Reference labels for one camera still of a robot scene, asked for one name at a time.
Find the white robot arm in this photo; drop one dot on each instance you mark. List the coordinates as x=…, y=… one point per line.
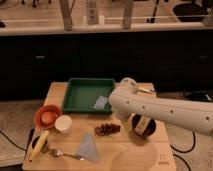
x=191, y=115

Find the black bowl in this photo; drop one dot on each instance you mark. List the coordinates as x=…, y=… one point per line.
x=150, y=128

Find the bunch of dark grapes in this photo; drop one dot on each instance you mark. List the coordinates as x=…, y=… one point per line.
x=107, y=129

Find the brown sponge block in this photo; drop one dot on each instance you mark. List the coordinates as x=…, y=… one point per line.
x=142, y=125

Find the silver fork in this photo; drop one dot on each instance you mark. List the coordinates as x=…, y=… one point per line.
x=58, y=153

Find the orange bowl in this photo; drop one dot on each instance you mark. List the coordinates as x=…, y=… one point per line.
x=46, y=116

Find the blue triangular cloth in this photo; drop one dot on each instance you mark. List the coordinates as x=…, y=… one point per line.
x=87, y=148

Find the small black dish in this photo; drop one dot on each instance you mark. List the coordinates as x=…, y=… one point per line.
x=38, y=143

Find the white cup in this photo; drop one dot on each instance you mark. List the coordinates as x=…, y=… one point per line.
x=63, y=124

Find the green plastic tray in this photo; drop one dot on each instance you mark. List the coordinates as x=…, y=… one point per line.
x=81, y=94

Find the dark blue object on floor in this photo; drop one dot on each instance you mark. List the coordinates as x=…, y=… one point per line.
x=198, y=96

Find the light blue cloth in tray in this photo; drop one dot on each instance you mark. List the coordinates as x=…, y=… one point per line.
x=100, y=103

